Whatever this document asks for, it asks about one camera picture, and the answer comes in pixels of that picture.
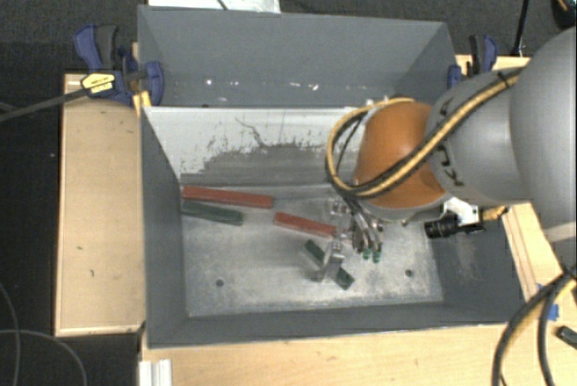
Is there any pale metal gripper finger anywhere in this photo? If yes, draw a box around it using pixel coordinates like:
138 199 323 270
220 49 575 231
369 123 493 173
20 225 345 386
328 240 348 280
308 259 331 283

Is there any dark green block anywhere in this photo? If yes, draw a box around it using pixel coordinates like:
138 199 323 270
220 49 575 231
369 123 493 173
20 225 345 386
180 199 245 227
302 238 356 291

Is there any short red-brown flat block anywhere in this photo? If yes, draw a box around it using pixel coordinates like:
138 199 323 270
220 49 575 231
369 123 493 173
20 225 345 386
272 211 339 238

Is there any long red-brown flat block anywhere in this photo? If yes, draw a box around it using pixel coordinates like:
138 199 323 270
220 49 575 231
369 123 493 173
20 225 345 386
181 185 277 210

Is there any grey metal bin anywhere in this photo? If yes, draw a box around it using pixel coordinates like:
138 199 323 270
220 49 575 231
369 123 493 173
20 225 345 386
136 4 524 349

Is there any pale wood board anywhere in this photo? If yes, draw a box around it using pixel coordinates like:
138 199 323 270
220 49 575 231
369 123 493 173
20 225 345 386
53 72 148 338

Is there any black cylinder on white bracket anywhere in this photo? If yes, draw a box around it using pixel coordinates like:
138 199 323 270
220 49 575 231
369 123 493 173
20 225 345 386
423 197 487 240

